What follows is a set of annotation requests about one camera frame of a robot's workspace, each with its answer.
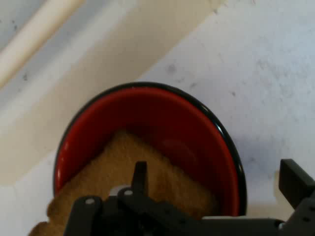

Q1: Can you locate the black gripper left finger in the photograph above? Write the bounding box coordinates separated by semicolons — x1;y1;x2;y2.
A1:
65;161;206;236

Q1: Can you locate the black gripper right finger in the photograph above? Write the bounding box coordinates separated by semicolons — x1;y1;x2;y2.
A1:
279;159;315;236

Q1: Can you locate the toasted bread slice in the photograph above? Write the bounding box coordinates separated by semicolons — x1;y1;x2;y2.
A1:
28;130;220;236

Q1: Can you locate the red bowl with black rim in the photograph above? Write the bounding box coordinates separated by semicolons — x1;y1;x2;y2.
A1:
53;82;248;218

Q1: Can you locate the beige flat border strip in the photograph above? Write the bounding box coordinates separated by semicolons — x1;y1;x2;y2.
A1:
0;0;223;186

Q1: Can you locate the cream white round rod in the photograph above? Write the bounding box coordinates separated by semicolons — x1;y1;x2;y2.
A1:
0;0;86;89

